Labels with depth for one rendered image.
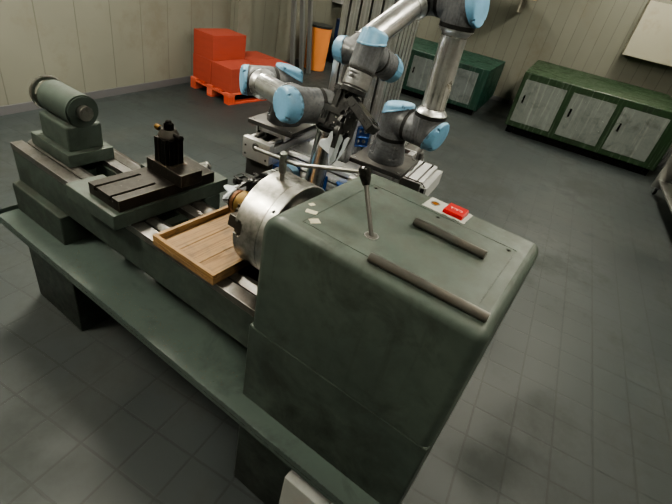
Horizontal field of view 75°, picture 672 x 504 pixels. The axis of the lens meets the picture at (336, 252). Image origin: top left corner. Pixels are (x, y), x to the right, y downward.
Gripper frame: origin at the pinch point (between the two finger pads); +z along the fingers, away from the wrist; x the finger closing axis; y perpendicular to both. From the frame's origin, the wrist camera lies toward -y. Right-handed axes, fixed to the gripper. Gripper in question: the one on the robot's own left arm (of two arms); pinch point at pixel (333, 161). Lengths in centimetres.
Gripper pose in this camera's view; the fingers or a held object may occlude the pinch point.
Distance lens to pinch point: 124.8
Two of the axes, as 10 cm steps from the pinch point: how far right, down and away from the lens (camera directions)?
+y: -8.0, -4.5, 3.9
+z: -3.7, 8.9, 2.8
